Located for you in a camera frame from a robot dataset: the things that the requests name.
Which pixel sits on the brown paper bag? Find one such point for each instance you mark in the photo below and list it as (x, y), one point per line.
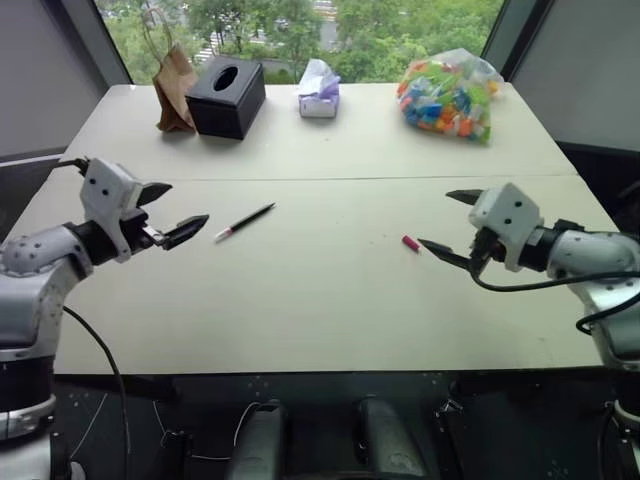
(173, 85)

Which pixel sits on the purple tissue pack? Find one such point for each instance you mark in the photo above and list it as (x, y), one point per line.
(320, 91)

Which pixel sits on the pink pen cap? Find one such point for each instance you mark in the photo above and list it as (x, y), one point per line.
(411, 243)

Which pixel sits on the black tissue box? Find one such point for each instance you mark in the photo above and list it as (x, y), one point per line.
(226, 98)

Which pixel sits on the dark rounded right leg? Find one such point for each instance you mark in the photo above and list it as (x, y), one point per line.
(392, 442)

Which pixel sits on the bag of colourful blocks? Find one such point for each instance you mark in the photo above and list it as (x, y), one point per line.
(446, 98)

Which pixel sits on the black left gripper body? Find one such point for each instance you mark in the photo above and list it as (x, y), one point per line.
(141, 231)

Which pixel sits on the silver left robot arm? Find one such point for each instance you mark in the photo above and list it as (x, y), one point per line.
(30, 280)

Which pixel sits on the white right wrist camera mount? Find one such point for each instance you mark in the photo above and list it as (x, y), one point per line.
(510, 212)

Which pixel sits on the black pen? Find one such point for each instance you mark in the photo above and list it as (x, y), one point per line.
(245, 222)

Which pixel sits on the dark rounded left leg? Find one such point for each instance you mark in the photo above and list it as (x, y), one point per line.
(260, 445)

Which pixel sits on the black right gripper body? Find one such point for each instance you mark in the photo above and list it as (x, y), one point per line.
(484, 246)

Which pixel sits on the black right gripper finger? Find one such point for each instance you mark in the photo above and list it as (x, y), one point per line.
(465, 196)
(446, 253)

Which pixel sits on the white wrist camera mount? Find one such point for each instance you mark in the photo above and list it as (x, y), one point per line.
(106, 190)
(510, 212)

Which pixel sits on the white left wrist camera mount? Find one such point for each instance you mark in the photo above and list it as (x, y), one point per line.
(106, 190)

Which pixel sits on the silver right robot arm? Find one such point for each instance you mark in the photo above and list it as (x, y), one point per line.
(595, 270)

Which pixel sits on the dark rounded leg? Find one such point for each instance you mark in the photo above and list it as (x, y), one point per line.
(392, 442)
(260, 445)

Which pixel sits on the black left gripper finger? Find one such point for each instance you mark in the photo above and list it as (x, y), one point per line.
(186, 229)
(153, 192)

